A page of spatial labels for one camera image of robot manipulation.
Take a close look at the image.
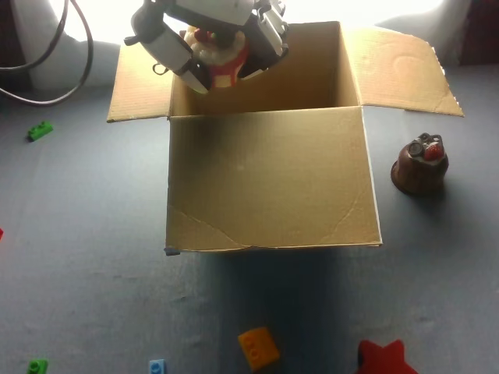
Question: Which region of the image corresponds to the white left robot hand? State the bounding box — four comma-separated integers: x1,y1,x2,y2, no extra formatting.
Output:
123,0,292,94

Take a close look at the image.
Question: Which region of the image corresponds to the red white mushroom toy figure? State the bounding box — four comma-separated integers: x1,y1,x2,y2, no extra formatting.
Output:
181,25,250,90

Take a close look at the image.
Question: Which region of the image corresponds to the cardboard box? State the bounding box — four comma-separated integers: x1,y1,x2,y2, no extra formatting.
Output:
106,19,465,257

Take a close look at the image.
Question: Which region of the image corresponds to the brown chocolate cupcake toy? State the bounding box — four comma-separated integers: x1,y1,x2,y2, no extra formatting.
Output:
391,132,450,196

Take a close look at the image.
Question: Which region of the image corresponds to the green toy block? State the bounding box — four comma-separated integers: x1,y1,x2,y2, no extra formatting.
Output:
26,120,55,143
26,358,50,374

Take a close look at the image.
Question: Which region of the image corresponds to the grey table cloth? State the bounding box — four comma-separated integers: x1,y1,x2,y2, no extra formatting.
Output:
0,64,499,374

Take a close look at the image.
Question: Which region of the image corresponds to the yellow toy block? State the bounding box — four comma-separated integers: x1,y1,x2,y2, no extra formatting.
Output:
237,326,281,371

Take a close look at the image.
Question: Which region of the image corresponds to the red foam star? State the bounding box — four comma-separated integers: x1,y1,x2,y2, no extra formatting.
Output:
356,338,420,374

